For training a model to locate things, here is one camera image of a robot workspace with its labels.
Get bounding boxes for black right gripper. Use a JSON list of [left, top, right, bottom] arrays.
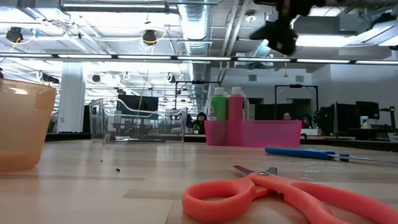
[[249, 0, 326, 57]]

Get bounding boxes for pink paint bottle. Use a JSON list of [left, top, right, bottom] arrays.
[[227, 86, 246, 121]]

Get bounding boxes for green paint bottle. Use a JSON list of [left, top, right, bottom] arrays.
[[210, 87, 228, 121]]

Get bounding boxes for blue-handled scissors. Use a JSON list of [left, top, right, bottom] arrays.
[[264, 146, 398, 165]]

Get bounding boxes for red translucent plastic bin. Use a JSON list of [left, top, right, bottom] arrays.
[[204, 119, 303, 149]]

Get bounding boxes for black computer monitor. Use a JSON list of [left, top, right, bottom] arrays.
[[117, 95, 159, 121], [356, 101, 380, 121], [318, 103, 357, 131]]

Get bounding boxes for clear plastic bin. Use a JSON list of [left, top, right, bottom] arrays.
[[88, 98, 189, 144]]

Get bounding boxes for white building column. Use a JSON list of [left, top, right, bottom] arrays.
[[57, 62, 86, 134]]

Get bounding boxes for orange translucent plastic bin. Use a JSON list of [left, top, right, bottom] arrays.
[[0, 77, 58, 173]]

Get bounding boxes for black background rig frame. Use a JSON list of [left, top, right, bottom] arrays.
[[174, 80, 222, 111], [274, 84, 319, 125]]

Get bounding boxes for black rail with light strips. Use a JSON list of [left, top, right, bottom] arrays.
[[0, 53, 398, 65]]

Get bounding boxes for black ceiling camera yellow cable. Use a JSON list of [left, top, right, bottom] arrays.
[[138, 26, 169, 47], [6, 26, 25, 44]]

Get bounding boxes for orange-handled scissors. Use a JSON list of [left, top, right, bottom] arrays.
[[182, 164, 398, 224]]

